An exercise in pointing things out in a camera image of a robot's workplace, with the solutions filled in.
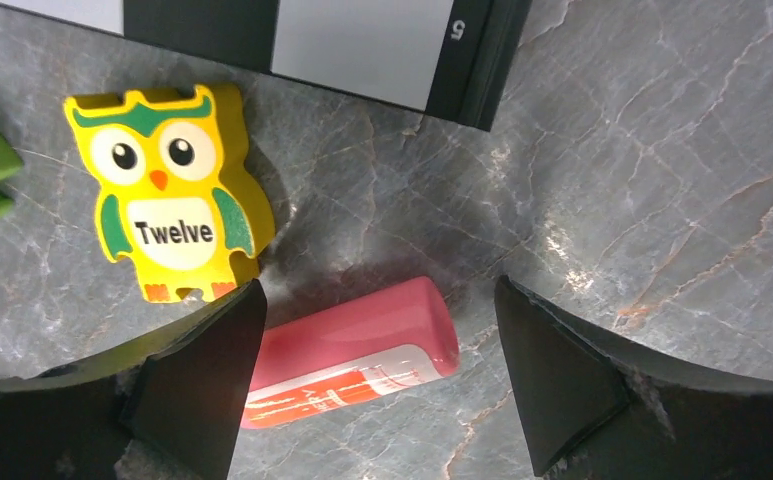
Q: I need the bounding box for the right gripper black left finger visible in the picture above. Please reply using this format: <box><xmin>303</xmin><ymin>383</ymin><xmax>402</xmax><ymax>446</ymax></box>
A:
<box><xmin>0</xmin><ymin>281</ymin><xmax>267</xmax><ymax>479</ymax></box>

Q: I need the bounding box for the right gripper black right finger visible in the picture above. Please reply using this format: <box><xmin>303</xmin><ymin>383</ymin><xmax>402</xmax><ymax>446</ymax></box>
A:
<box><xmin>494</xmin><ymin>276</ymin><xmax>773</xmax><ymax>479</ymax></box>

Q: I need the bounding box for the pink spray bottle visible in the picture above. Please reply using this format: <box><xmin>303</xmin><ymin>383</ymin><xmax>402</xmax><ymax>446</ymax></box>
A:
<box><xmin>241</xmin><ymin>276</ymin><xmax>460</xmax><ymax>429</ymax></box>

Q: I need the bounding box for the yellow owl card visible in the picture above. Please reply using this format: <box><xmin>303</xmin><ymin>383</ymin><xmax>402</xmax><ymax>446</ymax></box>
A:
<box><xmin>63</xmin><ymin>83</ymin><xmax>276</xmax><ymax>303</ymax></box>

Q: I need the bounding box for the black white checkerboard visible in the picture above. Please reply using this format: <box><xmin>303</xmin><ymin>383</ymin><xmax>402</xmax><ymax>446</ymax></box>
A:
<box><xmin>10</xmin><ymin>0</ymin><xmax>531</xmax><ymax>131</ymax></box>

